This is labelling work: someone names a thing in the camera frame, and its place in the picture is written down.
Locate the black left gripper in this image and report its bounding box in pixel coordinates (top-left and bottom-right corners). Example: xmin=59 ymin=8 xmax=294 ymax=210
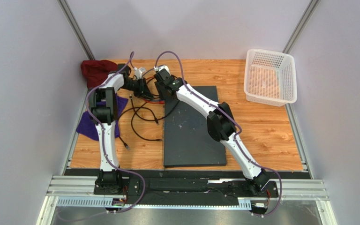
xmin=120 ymin=77 xmax=154 ymax=100

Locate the red ethernet cable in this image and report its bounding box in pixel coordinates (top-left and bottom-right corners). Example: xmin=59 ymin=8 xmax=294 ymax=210
xmin=139 ymin=78 xmax=165 ymax=104

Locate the blue ethernet cable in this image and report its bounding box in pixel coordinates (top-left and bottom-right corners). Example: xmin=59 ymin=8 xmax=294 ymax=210
xmin=141 ymin=64 xmax=165 ymax=79

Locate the dark grey network switch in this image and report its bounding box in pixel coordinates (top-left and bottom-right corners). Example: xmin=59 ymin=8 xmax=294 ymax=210
xmin=163 ymin=98 xmax=227 ymax=167

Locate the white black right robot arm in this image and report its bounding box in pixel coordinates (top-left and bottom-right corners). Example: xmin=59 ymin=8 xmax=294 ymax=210
xmin=153 ymin=66 xmax=269 ymax=193

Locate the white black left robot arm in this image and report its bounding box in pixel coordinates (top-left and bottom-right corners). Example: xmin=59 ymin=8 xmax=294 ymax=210
xmin=87 ymin=64 xmax=154 ymax=195

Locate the dark red cloth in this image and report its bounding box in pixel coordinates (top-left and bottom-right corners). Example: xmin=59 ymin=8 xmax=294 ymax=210
xmin=80 ymin=60 xmax=118 ymax=89

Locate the purple cloth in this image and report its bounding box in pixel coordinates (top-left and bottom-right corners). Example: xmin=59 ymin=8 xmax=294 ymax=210
xmin=76 ymin=96 xmax=128 ymax=141

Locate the white plastic basket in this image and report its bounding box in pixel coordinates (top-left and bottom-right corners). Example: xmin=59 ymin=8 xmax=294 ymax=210
xmin=244 ymin=49 xmax=297 ymax=107

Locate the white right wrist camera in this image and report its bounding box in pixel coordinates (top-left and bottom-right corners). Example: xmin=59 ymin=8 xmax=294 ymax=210
xmin=153 ymin=65 xmax=170 ymax=74

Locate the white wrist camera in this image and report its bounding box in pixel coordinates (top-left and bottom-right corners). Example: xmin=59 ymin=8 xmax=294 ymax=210
xmin=153 ymin=65 xmax=170 ymax=74
xmin=134 ymin=67 xmax=146 ymax=80

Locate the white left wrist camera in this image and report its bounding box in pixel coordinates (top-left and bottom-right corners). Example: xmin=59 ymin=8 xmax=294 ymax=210
xmin=134 ymin=67 xmax=146 ymax=80

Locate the black ethernet patch cable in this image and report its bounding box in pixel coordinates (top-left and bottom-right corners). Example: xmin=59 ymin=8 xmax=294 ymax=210
xmin=117 ymin=95 xmax=164 ymax=151

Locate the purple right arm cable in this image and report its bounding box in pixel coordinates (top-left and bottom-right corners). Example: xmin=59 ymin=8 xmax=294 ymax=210
xmin=155 ymin=51 xmax=283 ymax=218

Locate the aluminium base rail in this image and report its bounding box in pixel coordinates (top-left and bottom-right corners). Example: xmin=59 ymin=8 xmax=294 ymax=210
xmin=37 ymin=176 xmax=337 ymax=225

